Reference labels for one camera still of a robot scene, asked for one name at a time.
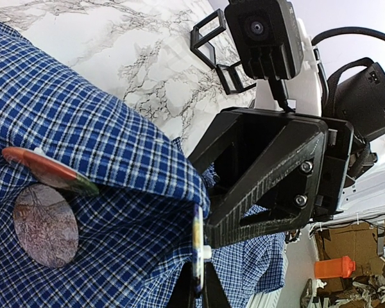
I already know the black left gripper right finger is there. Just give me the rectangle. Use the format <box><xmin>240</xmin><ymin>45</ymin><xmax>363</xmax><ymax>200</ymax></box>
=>
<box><xmin>202</xmin><ymin>262</ymin><xmax>231</xmax><ymax>308</ymax></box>

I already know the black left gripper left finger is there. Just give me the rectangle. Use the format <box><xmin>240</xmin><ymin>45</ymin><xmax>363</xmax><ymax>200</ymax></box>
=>
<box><xmin>175</xmin><ymin>262</ymin><xmax>195</xmax><ymax>308</ymax></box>

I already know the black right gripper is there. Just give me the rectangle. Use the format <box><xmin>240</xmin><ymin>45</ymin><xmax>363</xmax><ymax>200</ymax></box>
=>
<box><xmin>189</xmin><ymin>107</ymin><xmax>354</xmax><ymax>248</ymax></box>

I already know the white blue round brooch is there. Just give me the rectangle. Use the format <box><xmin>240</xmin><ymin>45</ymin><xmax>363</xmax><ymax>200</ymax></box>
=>
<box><xmin>192</xmin><ymin>205</ymin><xmax>212</xmax><ymax>297</ymax></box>

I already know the blue checked shirt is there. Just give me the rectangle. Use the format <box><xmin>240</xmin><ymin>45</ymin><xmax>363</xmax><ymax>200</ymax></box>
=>
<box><xmin>0</xmin><ymin>15</ymin><xmax>286</xmax><ymax>308</ymax></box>

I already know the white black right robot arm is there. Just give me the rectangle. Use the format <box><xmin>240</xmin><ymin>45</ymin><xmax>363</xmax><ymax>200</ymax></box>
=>
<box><xmin>189</xmin><ymin>58</ymin><xmax>385</xmax><ymax>252</ymax></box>

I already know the brown round brooch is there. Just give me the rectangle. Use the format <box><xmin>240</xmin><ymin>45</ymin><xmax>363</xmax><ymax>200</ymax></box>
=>
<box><xmin>13</xmin><ymin>184</ymin><xmax>79</xmax><ymax>268</ymax></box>

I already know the orange rimmed round brooch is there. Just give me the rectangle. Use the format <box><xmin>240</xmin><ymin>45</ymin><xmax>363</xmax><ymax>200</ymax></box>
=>
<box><xmin>2</xmin><ymin>146</ymin><xmax>99</xmax><ymax>196</ymax></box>

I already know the orange plastic bottle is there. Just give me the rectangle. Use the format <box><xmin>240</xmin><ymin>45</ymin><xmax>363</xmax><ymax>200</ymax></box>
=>
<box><xmin>314</xmin><ymin>256</ymin><xmax>356</xmax><ymax>279</ymax></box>

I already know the black frame stand middle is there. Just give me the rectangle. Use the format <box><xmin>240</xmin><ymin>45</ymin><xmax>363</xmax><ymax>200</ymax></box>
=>
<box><xmin>216</xmin><ymin>61</ymin><xmax>256</xmax><ymax>95</ymax></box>

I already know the black frame stand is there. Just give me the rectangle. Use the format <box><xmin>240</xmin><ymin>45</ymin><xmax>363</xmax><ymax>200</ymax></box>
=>
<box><xmin>216</xmin><ymin>61</ymin><xmax>256</xmax><ymax>95</ymax></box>
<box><xmin>190</xmin><ymin>8</ymin><xmax>227</xmax><ymax>70</ymax></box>

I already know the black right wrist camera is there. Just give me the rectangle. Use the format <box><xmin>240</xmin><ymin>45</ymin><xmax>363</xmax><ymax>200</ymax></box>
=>
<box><xmin>224</xmin><ymin>0</ymin><xmax>304</xmax><ymax>80</ymax></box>

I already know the black frame stand far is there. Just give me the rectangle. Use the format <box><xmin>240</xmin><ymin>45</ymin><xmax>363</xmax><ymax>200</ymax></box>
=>
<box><xmin>190</xmin><ymin>8</ymin><xmax>227</xmax><ymax>70</ymax></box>

